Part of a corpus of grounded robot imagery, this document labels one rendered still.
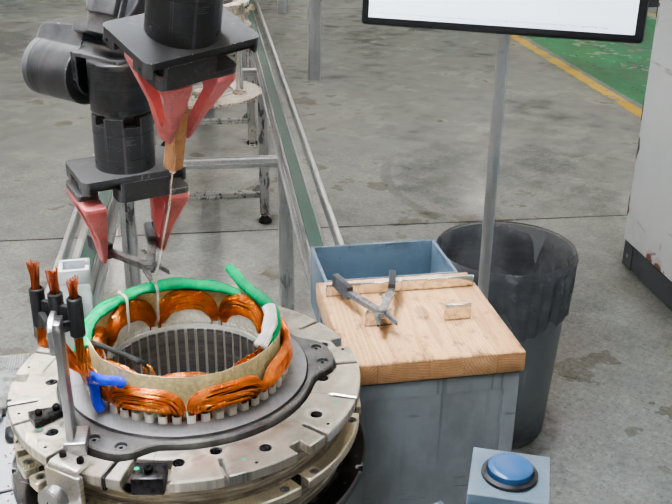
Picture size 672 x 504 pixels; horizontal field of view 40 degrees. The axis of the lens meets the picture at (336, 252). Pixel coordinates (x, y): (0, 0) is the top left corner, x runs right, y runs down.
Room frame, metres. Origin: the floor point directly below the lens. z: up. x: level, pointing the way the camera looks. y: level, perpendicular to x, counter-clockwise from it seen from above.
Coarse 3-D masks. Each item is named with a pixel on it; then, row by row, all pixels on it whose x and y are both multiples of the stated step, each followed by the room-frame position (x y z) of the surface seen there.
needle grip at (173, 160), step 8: (184, 112) 0.72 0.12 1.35; (184, 120) 0.72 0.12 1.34; (184, 128) 0.72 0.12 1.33; (176, 136) 0.72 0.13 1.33; (184, 136) 0.73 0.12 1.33; (168, 144) 0.73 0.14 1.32; (176, 144) 0.72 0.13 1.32; (184, 144) 0.73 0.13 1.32; (168, 152) 0.73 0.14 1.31; (176, 152) 0.73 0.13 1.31; (168, 160) 0.73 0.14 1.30; (176, 160) 0.73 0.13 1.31; (168, 168) 0.73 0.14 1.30; (176, 168) 0.73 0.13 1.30
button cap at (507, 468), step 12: (492, 456) 0.69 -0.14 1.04; (504, 456) 0.68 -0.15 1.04; (516, 456) 0.68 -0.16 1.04; (492, 468) 0.67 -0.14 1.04; (504, 468) 0.67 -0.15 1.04; (516, 468) 0.67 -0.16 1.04; (528, 468) 0.67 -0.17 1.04; (504, 480) 0.65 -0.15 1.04; (516, 480) 0.65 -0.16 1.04; (528, 480) 0.66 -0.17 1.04
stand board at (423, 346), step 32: (320, 288) 0.98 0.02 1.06; (448, 288) 0.98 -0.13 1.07; (352, 320) 0.90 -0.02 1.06; (416, 320) 0.90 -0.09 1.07; (448, 320) 0.90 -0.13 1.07; (480, 320) 0.90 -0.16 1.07; (384, 352) 0.83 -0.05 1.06; (416, 352) 0.83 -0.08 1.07; (448, 352) 0.83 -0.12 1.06; (480, 352) 0.83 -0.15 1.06; (512, 352) 0.83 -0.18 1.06
